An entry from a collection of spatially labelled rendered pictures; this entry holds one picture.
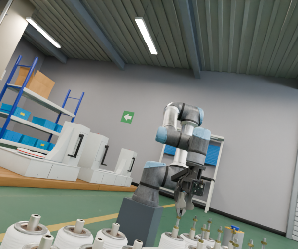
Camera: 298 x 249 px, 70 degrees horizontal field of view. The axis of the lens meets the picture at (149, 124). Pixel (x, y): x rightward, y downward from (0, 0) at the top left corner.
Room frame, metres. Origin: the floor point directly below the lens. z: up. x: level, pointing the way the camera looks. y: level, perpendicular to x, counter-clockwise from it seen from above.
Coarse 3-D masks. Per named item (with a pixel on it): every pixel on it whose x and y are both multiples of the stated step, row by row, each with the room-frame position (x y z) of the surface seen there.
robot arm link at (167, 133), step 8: (168, 104) 1.24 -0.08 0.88; (176, 104) 1.23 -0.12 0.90; (168, 112) 1.15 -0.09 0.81; (176, 112) 1.18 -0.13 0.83; (168, 120) 1.05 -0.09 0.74; (176, 120) 1.10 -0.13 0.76; (160, 128) 0.95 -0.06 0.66; (168, 128) 0.97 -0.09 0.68; (176, 128) 1.04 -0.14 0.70; (160, 136) 0.95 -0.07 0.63; (168, 136) 0.95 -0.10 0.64; (176, 136) 0.95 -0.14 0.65; (168, 144) 0.97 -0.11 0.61; (176, 144) 0.96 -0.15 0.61
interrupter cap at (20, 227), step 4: (16, 224) 0.55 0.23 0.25; (20, 224) 0.56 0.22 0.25; (24, 224) 0.57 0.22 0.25; (40, 224) 0.59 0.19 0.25; (16, 228) 0.53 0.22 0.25; (20, 228) 0.54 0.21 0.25; (24, 228) 0.55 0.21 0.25; (40, 228) 0.57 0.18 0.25; (44, 228) 0.58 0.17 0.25; (24, 232) 0.52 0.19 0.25; (28, 232) 0.53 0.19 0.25; (32, 232) 0.54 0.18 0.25; (36, 232) 0.54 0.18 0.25; (40, 232) 0.55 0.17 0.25; (44, 232) 0.55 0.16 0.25
